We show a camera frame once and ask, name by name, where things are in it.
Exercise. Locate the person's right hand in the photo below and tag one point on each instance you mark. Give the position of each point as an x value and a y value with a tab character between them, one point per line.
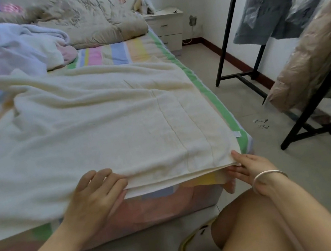
255	169

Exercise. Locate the person's left hand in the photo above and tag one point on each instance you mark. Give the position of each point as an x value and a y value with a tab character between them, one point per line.
93	202

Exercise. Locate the cream white towel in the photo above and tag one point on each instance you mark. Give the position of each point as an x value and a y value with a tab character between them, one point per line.
103	128

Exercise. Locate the cream fleece blanket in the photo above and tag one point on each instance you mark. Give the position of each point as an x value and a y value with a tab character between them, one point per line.
54	55

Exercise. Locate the person's right forearm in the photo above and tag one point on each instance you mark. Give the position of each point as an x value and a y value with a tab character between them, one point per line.
314	219

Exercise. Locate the plastic covered beige coat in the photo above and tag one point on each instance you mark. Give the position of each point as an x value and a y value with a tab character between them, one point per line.
313	61

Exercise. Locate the dark brown baseboard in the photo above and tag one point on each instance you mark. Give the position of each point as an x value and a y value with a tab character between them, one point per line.
202	45

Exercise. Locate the black clothes rack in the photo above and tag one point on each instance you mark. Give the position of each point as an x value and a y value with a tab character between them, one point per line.
226	34

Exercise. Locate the striped pastel bed sheet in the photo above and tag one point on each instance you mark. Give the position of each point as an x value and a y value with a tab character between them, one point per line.
115	53

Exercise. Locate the white nightstand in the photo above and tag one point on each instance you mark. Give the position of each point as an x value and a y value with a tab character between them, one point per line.
168	28

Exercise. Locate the beige quilt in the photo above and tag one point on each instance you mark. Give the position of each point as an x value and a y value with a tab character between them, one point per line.
97	21

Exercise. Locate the cream plush toy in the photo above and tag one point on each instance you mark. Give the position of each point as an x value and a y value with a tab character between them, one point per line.
142	4

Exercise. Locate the pink patterned pillow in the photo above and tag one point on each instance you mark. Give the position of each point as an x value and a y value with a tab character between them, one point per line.
10	8

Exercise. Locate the black wall plug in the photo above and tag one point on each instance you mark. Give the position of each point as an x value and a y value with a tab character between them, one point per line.
192	20

